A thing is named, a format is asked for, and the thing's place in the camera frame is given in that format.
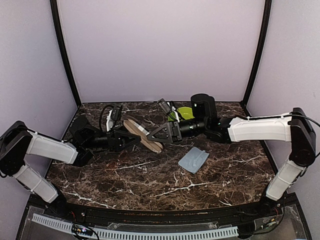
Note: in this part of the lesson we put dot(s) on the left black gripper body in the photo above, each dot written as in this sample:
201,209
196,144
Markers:
111,142

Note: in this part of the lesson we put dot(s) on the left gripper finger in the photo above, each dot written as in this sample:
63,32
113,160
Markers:
126,134
128,141

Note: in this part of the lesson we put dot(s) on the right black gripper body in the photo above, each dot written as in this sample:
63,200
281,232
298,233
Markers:
177,136

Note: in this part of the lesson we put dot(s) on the light blue cleaning cloth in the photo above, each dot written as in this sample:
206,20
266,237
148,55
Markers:
193,160

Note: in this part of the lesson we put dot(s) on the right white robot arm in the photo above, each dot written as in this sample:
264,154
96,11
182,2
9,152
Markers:
294,127

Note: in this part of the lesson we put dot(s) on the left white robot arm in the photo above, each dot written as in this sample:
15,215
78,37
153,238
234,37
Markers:
19,141

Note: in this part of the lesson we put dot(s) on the green plate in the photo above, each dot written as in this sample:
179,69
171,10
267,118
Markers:
171,117

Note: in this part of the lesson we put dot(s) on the green bowl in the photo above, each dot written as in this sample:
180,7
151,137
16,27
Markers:
185,113

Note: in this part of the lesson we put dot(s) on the small circuit board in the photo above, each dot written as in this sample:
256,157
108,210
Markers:
80,230

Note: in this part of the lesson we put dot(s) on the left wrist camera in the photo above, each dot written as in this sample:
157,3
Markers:
113,116

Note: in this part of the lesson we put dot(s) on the black table front rail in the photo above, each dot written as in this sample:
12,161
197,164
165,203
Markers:
242,214

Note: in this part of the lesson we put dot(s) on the white slotted cable duct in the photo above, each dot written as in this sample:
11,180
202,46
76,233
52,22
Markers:
100,233

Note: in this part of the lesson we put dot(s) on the left black frame post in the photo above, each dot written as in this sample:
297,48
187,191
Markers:
63,51

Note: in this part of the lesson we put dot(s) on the black frame post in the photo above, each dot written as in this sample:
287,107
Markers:
63,51
258,53

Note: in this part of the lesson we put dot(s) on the right black frame post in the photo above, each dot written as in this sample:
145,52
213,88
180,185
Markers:
258,53

